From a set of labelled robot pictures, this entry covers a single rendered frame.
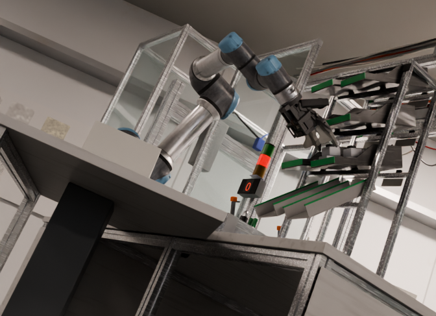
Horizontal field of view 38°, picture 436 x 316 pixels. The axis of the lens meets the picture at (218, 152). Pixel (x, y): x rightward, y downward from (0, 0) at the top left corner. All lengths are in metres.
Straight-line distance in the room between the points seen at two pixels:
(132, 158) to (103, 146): 0.10
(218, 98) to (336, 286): 1.01
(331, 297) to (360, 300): 0.11
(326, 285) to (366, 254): 4.09
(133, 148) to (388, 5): 2.89
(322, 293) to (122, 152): 0.84
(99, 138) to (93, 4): 3.94
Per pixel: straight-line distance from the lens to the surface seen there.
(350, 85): 2.24
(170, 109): 3.45
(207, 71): 2.29
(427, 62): 3.01
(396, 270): 5.81
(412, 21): 4.72
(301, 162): 2.14
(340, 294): 1.68
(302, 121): 2.01
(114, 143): 2.11
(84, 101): 5.60
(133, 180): 1.71
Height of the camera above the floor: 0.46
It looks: 18 degrees up
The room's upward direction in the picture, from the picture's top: 23 degrees clockwise
